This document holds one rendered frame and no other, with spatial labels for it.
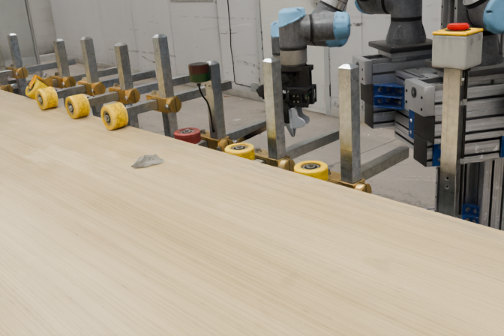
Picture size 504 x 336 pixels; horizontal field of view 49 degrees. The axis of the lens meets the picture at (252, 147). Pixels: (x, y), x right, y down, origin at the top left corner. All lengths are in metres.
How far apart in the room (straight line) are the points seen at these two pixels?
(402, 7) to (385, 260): 1.40
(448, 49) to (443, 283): 0.46
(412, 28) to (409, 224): 1.25
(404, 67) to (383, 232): 1.26
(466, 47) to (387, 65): 1.07
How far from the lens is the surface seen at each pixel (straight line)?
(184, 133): 1.65
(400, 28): 2.20
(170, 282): 0.91
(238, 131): 1.79
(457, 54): 1.12
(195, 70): 1.60
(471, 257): 0.96
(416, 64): 2.22
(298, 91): 1.54
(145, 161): 1.43
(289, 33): 1.52
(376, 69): 2.16
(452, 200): 1.23
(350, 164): 1.35
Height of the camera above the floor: 1.37
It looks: 18 degrees down
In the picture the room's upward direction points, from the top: 4 degrees counter-clockwise
